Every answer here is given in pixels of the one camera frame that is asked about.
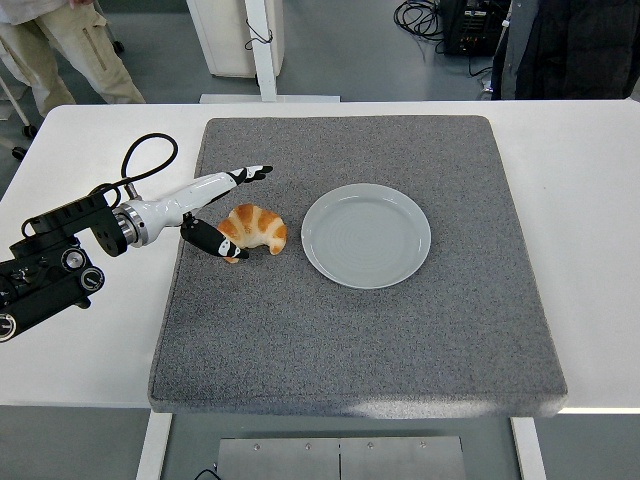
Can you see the golden croissant bread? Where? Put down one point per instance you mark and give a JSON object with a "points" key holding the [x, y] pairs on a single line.
{"points": [[260, 225]]}

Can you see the white wheeled frame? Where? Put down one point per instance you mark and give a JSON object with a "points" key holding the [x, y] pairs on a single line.
{"points": [[15, 107]]}

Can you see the person in light clothes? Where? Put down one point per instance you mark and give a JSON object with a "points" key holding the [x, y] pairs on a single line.
{"points": [[75, 55]]}

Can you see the round grey plate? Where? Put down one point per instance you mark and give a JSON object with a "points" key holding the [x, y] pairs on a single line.
{"points": [[365, 237]]}

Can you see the grey felt mat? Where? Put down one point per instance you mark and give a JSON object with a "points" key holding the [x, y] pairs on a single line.
{"points": [[350, 340]]}

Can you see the grey metal plate with screws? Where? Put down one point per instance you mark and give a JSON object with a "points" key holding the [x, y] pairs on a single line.
{"points": [[340, 460]]}

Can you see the white post with base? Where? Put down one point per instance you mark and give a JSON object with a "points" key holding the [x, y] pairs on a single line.
{"points": [[265, 70]]}

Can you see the black equipment box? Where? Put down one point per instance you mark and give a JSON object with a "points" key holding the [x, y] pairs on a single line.
{"points": [[472, 30]]}

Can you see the person in dark coat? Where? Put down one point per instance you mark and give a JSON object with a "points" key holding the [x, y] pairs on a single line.
{"points": [[575, 50]]}

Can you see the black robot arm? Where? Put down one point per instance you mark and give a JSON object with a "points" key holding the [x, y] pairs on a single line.
{"points": [[55, 255]]}

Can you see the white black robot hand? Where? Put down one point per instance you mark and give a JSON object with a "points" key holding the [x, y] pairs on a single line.
{"points": [[195, 192]]}

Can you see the white chair leg with caster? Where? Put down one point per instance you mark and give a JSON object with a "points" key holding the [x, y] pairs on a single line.
{"points": [[119, 46]]}

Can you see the white table leg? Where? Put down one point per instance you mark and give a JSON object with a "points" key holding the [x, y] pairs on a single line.
{"points": [[152, 447], [529, 450]]}

